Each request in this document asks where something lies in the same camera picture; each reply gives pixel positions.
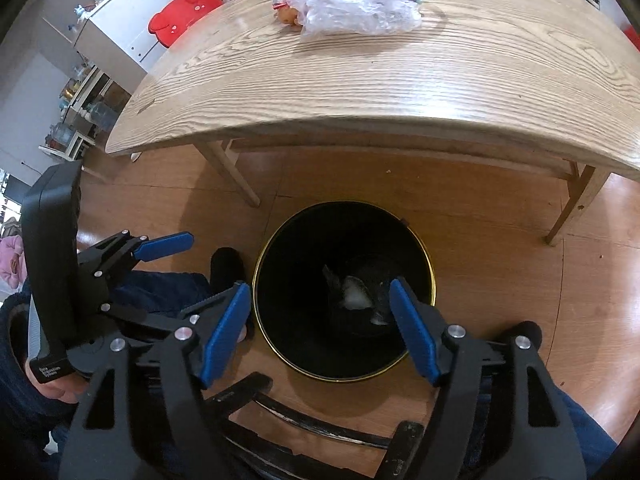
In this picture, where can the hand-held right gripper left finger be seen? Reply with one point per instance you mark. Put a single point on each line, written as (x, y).
(225, 332)

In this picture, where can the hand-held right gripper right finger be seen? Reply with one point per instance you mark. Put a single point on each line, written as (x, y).
(415, 332)

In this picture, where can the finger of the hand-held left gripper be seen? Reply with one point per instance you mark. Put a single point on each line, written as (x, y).
(150, 322)
(165, 245)

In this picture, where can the black trash bin gold rim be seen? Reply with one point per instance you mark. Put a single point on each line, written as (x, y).
(300, 270)

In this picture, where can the person's left hand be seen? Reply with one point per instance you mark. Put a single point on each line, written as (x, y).
(65, 389)

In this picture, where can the person's left leg blue jeans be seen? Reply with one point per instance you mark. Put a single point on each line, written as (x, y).
(160, 292)

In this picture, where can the person's leg blue jeans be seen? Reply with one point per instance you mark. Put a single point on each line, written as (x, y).
(160, 292)
(587, 435)

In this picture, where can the pink garment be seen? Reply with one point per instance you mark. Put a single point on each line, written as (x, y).
(11, 262)

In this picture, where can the person's left foot black slipper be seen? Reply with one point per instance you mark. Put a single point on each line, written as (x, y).
(226, 270)

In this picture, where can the person's foot black slipper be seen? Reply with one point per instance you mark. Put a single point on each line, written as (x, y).
(226, 270)
(527, 332)

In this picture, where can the white crumpled tissue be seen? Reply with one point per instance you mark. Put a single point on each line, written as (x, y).
(355, 297)

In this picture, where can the person's right foot black slipper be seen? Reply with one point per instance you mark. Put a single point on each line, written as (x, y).
(527, 332)

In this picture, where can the white shelf with jars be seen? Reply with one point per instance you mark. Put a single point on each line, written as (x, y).
(80, 110)

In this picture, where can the person's right leg blue jeans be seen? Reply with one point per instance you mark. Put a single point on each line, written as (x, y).
(587, 435)

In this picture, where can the red bear-shaped stool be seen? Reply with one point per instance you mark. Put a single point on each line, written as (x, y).
(182, 15)

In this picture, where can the white cabinet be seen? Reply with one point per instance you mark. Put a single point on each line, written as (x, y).
(125, 15)

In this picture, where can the wooden table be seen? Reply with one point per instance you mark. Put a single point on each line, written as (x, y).
(400, 70)

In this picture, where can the black wooden chair frame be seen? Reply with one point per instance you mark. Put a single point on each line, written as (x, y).
(310, 425)

